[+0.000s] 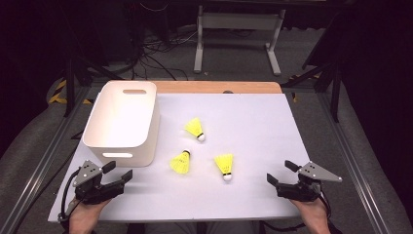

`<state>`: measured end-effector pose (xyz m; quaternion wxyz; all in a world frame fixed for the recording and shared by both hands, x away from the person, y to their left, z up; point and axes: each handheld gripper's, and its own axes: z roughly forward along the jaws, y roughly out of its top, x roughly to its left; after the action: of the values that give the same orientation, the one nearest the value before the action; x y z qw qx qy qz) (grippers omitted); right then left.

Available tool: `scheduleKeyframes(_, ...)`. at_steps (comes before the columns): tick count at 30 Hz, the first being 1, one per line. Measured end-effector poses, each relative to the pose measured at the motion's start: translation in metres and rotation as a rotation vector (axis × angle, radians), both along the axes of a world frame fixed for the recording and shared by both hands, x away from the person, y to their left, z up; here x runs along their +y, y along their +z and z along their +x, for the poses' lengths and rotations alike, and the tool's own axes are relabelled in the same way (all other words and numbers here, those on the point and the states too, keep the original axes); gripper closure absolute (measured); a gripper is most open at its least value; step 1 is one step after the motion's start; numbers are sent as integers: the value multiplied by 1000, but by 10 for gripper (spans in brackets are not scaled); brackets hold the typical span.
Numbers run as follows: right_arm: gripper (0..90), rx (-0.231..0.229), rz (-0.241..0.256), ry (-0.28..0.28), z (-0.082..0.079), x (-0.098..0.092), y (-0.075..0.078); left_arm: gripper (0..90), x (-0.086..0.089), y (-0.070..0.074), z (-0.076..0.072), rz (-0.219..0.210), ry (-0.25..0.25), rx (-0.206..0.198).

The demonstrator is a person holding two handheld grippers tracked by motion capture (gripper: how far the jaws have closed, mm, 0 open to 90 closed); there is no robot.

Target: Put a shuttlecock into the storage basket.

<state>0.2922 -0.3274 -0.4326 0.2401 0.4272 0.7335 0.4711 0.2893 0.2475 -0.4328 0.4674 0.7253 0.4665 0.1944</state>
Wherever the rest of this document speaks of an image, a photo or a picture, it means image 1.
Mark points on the aluminium floor rail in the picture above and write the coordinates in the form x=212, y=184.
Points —
x=354, y=162
x=48, y=156

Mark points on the white plastic bin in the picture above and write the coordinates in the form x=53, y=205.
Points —
x=120, y=120

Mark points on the yellow black hazard tape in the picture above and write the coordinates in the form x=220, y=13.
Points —
x=58, y=99

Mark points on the person's left hand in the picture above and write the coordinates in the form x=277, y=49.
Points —
x=85, y=217

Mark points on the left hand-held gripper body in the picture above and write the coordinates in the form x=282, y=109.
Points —
x=87, y=172

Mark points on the white metal stand frame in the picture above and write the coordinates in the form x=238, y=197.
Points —
x=240, y=21

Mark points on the dark curtain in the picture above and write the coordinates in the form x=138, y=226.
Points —
x=383, y=81

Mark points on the person's right hand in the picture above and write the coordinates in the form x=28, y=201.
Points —
x=313, y=216

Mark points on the black tripod stand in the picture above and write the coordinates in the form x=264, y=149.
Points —
x=69, y=87

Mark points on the white table mat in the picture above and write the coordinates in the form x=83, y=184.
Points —
x=246, y=130

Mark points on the yellow shuttlecock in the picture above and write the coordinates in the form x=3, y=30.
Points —
x=224, y=162
x=180, y=163
x=194, y=127

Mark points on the black metal stand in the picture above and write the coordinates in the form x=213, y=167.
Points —
x=336, y=97

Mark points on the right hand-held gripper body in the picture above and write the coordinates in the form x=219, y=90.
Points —
x=316, y=172

